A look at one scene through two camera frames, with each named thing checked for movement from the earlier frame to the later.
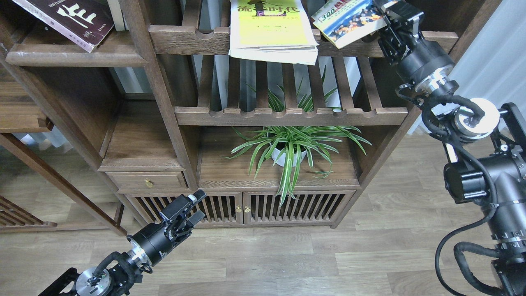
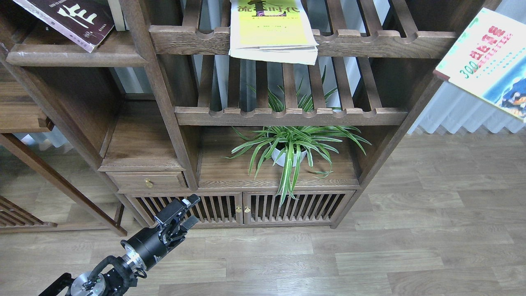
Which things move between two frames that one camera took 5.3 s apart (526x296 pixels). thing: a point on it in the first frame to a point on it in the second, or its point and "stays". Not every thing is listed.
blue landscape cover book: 346,21 to 489,59
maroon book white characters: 85,23 stays
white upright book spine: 116,15 stays
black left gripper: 151,244 stays
